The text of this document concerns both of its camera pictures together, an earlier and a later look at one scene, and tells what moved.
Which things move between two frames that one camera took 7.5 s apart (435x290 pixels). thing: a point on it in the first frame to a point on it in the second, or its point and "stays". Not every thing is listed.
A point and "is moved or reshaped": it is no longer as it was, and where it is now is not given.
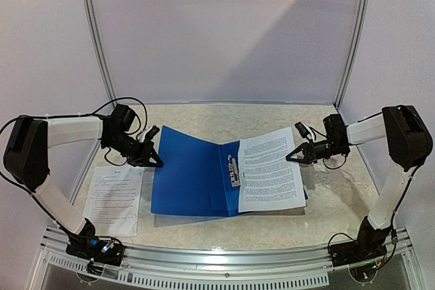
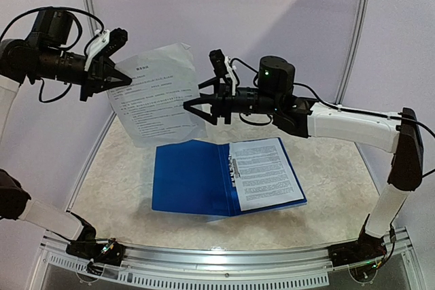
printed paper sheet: [267, 180] is moved or reshaped
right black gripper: [308, 151] to [223, 104]
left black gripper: [143, 159] to [98, 75]
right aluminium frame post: [359, 34] stays
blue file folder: [192, 176] is moved or reshaped
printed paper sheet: [113, 200] to [151, 107]
